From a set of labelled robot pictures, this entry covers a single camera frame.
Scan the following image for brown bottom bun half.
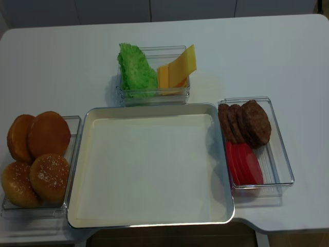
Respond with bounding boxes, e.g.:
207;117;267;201
27;111;71;158

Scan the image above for upright yellow cheese slice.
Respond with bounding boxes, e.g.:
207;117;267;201
168;45;197;87

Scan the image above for clear lettuce cheese container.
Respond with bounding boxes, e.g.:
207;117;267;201
116;46;190;107

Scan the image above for large metal baking tray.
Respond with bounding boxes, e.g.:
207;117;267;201
67;103;235;228

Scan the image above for red tomato slice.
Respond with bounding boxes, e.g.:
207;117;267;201
235;144;250;185
232;144;245;186
226;142;239;185
243;145;264;185

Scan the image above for front brown beef patty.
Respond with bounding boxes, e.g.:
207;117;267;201
242;100;271;148

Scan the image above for stacked yellow cheese slices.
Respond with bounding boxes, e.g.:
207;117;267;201
157;64;178;95

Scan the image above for sesame top bun left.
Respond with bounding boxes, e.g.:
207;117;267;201
2;161;42;208

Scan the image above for brown beef patty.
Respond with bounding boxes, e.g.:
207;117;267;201
218;104;237;144
242;100;271;148
236;105;254;148
228;104;245;144

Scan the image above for white parchment paper sheet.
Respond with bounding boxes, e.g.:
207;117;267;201
77;114;228;225

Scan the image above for green lettuce leaf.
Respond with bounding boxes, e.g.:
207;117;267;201
117;43;158;98

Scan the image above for rear brown beef patty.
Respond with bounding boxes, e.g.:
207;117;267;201
218;104;237;144

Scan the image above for front red tomato slice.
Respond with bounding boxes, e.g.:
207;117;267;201
243;145;264;185

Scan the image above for rear red tomato slice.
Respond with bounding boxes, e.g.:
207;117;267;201
226;142;239;185

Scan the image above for sesame top bun right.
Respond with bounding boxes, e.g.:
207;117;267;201
29;154;70;203

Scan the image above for sesame bun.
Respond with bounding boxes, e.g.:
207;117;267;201
29;154;70;203
2;161;42;208

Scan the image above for clear patty tomato container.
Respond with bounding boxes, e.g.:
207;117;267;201
218;97;295;200

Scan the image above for clear bun container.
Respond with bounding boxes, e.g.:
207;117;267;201
1;116;82;219

